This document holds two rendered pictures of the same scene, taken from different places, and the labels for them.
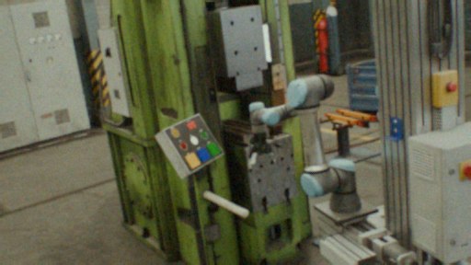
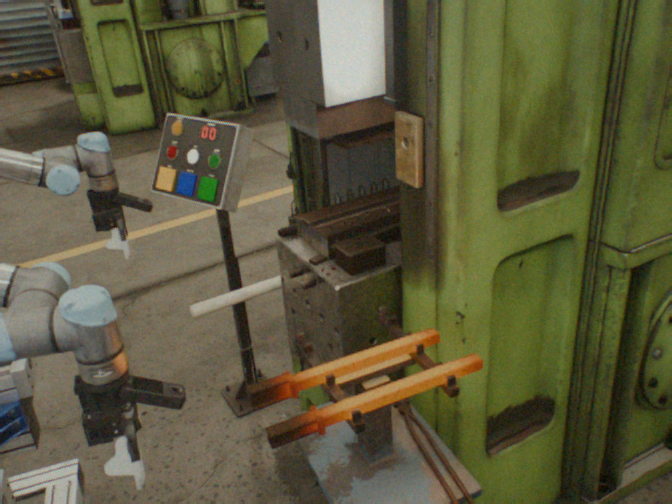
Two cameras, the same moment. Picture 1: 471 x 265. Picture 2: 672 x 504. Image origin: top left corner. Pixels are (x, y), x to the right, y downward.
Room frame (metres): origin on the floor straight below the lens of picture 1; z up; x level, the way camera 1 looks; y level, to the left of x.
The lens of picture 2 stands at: (3.40, -1.85, 1.80)
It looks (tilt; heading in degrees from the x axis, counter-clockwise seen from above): 28 degrees down; 94
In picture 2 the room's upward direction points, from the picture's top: 5 degrees counter-clockwise
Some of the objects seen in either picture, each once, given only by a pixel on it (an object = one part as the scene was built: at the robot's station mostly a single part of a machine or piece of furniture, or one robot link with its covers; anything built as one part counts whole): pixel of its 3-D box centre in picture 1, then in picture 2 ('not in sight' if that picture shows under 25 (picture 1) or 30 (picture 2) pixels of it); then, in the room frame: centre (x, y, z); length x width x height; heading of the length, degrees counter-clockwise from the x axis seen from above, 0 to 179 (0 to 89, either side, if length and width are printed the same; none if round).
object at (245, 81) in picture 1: (231, 78); (365, 98); (3.41, -0.03, 1.32); 0.42 x 0.20 x 0.10; 31
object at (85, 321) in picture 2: not in sight; (89, 323); (2.94, -0.98, 1.23); 0.09 x 0.08 x 0.11; 11
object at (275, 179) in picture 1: (248, 165); (386, 295); (3.45, -0.07, 0.69); 0.56 x 0.38 x 0.45; 31
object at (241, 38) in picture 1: (232, 40); (370, 4); (3.43, -0.06, 1.57); 0.42 x 0.39 x 0.40; 31
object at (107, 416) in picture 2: not in sight; (109, 402); (2.94, -0.98, 1.07); 0.09 x 0.08 x 0.12; 19
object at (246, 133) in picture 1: (238, 130); (371, 215); (3.41, -0.03, 0.96); 0.42 x 0.20 x 0.09; 31
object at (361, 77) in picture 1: (399, 86); not in sight; (6.82, -2.29, 0.36); 1.20 x 0.80 x 0.72; 39
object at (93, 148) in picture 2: (258, 113); (95, 154); (2.66, -0.13, 1.23); 0.09 x 0.08 x 0.11; 27
